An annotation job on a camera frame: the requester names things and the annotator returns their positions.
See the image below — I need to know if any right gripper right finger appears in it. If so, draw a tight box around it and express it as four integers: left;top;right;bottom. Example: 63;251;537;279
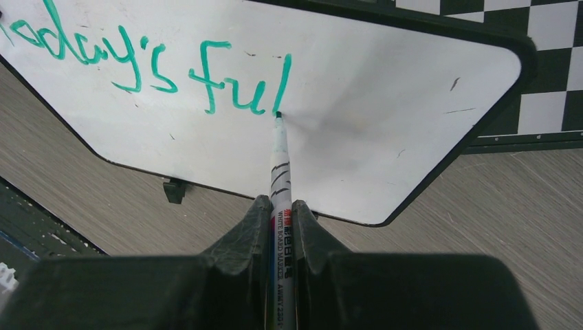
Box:
292;200;538;329

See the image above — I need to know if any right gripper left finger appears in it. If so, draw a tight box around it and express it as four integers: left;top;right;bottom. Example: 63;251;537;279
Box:
1;195;272;329

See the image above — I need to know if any green white marker pen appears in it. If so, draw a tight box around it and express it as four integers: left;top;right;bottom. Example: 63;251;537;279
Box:
267;111;297;329

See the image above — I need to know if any small whiteboard with stand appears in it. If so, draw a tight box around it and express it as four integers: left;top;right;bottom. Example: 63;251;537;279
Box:
1;1;524;226

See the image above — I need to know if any black white checkerboard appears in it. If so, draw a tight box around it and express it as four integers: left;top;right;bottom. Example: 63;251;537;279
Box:
371;1;582;154

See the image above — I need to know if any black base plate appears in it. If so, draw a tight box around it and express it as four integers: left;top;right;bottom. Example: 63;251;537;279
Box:
1;178;107;275

